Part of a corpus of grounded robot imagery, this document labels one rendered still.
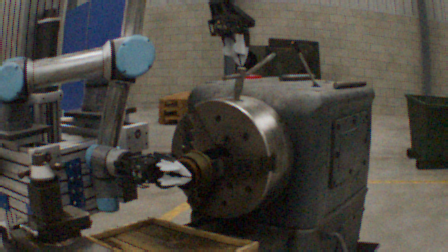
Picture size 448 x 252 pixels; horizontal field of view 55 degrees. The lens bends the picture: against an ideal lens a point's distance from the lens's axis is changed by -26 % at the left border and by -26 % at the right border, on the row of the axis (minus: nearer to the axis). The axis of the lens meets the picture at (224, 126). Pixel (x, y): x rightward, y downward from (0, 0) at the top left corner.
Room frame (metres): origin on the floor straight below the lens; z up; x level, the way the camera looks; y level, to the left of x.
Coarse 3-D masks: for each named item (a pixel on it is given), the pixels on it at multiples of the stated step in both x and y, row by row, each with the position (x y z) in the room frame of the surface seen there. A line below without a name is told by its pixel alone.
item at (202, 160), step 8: (192, 152) 1.34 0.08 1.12; (200, 152) 1.33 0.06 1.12; (184, 160) 1.29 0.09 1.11; (192, 160) 1.30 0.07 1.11; (200, 160) 1.30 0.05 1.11; (208, 160) 1.31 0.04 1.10; (192, 168) 1.27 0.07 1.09; (200, 168) 1.29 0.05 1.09; (208, 168) 1.31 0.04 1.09; (192, 176) 1.27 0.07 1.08; (200, 176) 1.29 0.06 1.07; (208, 176) 1.31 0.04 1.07; (184, 184) 1.30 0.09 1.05; (192, 184) 1.27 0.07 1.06; (200, 184) 1.30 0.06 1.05
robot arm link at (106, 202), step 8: (96, 176) 1.39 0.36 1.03; (96, 184) 1.39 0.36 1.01; (104, 184) 1.38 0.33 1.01; (112, 184) 1.39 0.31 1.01; (96, 192) 1.40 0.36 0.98; (104, 192) 1.38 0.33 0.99; (112, 192) 1.39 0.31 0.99; (96, 200) 1.40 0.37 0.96; (104, 200) 1.38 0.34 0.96; (112, 200) 1.39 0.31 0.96; (104, 208) 1.38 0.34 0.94; (112, 208) 1.39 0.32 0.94
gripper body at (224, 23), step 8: (216, 0) 1.53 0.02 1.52; (224, 0) 1.54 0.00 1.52; (232, 0) 1.55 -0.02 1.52; (216, 8) 1.53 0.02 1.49; (224, 8) 1.54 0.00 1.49; (216, 16) 1.53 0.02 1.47; (224, 16) 1.52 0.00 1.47; (232, 16) 1.53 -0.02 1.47; (240, 16) 1.57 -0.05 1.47; (208, 24) 1.54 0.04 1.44; (216, 24) 1.54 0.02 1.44; (224, 24) 1.51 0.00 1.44; (232, 24) 1.52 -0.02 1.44; (240, 24) 1.55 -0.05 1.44; (216, 32) 1.55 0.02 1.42; (224, 32) 1.51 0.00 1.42; (232, 32) 1.56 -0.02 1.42
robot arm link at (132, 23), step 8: (128, 0) 1.92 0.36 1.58; (136, 0) 1.91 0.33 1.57; (144, 0) 1.93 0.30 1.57; (128, 8) 1.92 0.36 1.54; (136, 8) 1.91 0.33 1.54; (144, 8) 1.94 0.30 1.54; (128, 16) 1.92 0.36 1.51; (136, 16) 1.92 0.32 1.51; (144, 16) 1.96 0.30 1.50; (128, 24) 1.92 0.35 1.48; (136, 24) 1.92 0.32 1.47; (128, 32) 1.92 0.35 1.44; (136, 32) 1.93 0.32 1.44
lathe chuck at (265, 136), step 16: (208, 112) 1.43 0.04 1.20; (224, 112) 1.40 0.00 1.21; (240, 112) 1.37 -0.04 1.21; (256, 112) 1.39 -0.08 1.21; (176, 128) 1.49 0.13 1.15; (208, 128) 1.43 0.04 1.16; (224, 128) 1.40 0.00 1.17; (240, 128) 1.37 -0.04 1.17; (256, 128) 1.34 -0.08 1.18; (272, 128) 1.38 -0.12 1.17; (176, 144) 1.49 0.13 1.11; (224, 144) 1.40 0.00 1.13; (240, 144) 1.37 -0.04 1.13; (256, 144) 1.34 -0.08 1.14; (272, 144) 1.35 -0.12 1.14; (240, 176) 1.37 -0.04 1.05; (256, 176) 1.34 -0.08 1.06; (272, 176) 1.33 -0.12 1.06; (224, 192) 1.40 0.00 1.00; (240, 192) 1.37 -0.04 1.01; (256, 192) 1.34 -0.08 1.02; (272, 192) 1.37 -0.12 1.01; (208, 208) 1.43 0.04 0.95; (224, 208) 1.40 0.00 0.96; (240, 208) 1.37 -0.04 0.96; (256, 208) 1.37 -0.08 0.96
